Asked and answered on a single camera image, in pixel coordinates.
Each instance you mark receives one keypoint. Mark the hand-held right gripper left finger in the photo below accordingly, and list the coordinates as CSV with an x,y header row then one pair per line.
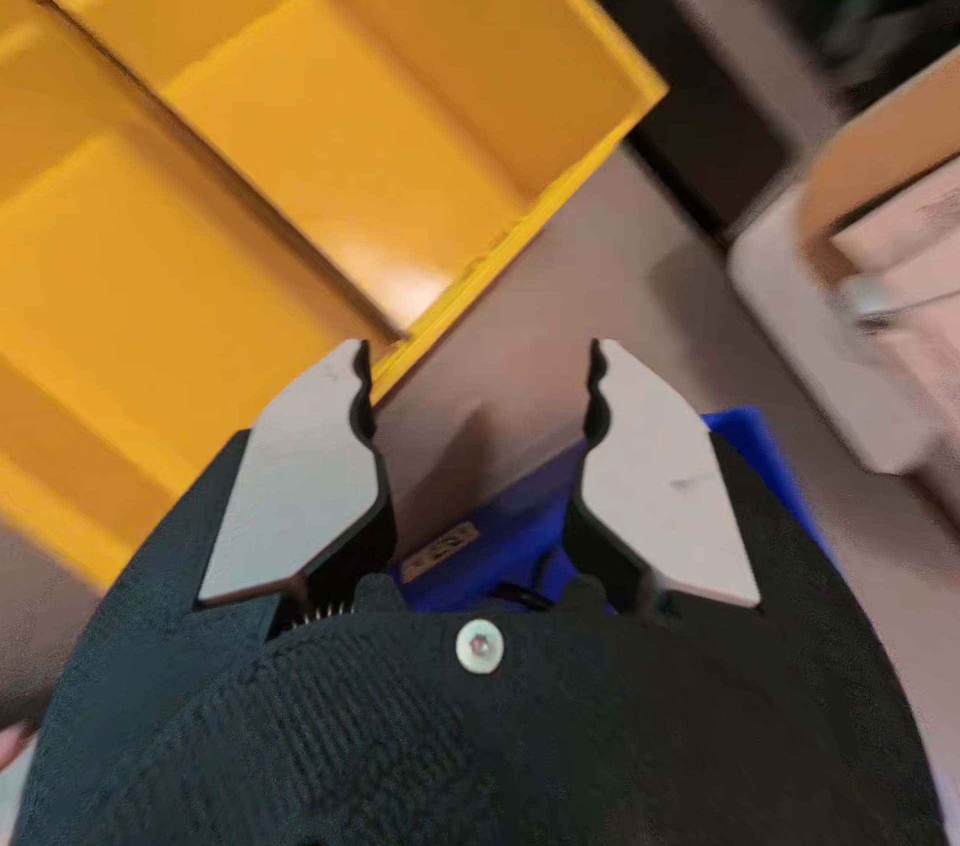
x,y
300,486

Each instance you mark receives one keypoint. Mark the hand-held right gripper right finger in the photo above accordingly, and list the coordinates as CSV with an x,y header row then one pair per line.
x,y
667,493

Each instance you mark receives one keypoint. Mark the blue plastic bin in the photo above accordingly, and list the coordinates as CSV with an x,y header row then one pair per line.
x,y
495,531

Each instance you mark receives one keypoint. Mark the white flat board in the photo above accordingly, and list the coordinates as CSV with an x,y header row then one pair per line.
x,y
825,373

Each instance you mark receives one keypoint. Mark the brown cardboard box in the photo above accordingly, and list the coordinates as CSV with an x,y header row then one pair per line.
x,y
877,140

